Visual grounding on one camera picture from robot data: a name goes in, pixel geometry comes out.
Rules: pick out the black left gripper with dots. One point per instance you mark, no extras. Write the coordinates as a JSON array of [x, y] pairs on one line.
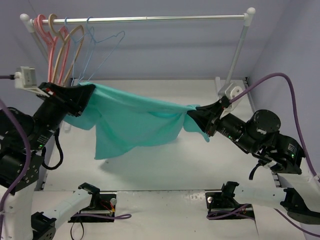
[[61, 100]]

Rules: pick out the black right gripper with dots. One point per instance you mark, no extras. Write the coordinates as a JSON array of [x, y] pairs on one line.
[[215, 120]]

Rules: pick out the teal t shirt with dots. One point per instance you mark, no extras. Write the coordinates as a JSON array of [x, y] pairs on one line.
[[123, 121]]

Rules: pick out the light blue wire hanger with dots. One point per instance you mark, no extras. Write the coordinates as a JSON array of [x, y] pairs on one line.
[[98, 51]]

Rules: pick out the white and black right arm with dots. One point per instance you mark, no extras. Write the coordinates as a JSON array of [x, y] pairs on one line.
[[260, 136]]

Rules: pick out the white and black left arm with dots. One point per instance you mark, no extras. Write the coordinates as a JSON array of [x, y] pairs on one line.
[[21, 156]]

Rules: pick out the tan wooden hanger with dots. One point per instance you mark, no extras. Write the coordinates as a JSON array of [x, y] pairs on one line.
[[51, 19]]

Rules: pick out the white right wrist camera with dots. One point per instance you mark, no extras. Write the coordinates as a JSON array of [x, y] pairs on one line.
[[230, 91]]

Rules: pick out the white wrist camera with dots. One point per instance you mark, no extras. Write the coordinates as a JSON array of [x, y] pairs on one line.
[[25, 78], [230, 91]]

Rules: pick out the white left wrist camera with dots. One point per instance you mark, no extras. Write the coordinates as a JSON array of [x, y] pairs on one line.
[[25, 78]]

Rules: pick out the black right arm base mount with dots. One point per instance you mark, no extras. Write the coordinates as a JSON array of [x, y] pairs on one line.
[[220, 208]]

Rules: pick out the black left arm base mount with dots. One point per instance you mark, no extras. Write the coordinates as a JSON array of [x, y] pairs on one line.
[[104, 207]]

